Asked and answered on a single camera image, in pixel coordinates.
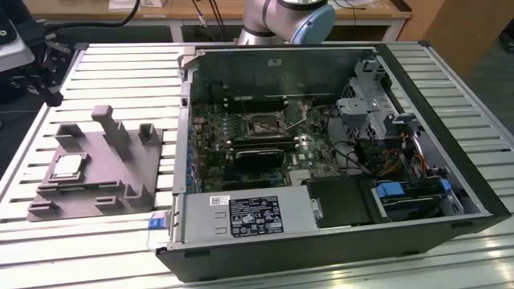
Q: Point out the silver power supply box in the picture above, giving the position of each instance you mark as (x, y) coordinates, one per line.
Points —
(200, 216)

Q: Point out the small blue plastic latch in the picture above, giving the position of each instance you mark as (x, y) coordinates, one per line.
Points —
(157, 221)

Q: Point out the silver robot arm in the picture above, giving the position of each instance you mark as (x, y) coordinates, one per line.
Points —
(272, 18)

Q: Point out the white box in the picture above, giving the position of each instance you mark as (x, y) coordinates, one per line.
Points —
(132, 4)

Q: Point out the green motherboard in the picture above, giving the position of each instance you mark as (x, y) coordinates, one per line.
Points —
(308, 156)

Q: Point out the grey parts rack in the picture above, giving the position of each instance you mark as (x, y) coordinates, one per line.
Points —
(100, 168)

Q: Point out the black open PC case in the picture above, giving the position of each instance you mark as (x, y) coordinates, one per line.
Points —
(442, 126)

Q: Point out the black RAM slot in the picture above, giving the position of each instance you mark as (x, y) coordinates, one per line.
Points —
(256, 106)
(263, 141)
(256, 110)
(263, 144)
(263, 138)
(256, 102)
(263, 147)
(256, 98)

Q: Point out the blue plastic clip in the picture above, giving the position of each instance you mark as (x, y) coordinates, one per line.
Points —
(444, 185)

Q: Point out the wooden desk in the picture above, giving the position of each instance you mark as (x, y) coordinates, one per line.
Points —
(360, 13)

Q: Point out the CPU socket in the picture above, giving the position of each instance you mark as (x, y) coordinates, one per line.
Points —
(264, 125)

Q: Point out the blue disk carrier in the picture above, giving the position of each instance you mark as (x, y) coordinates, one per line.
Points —
(388, 189)

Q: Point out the silver metal drive cage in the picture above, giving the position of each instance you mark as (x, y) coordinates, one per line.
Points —
(356, 105)

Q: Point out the brown wooden cabinet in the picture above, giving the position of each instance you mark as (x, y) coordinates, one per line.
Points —
(466, 30)

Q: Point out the silver square CPU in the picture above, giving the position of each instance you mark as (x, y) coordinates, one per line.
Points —
(69, 167)

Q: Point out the small finned silver heatsink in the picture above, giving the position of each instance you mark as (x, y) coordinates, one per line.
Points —
(299, 177)

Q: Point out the black plastic air shroud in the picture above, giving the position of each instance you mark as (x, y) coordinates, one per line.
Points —
(340, 198)

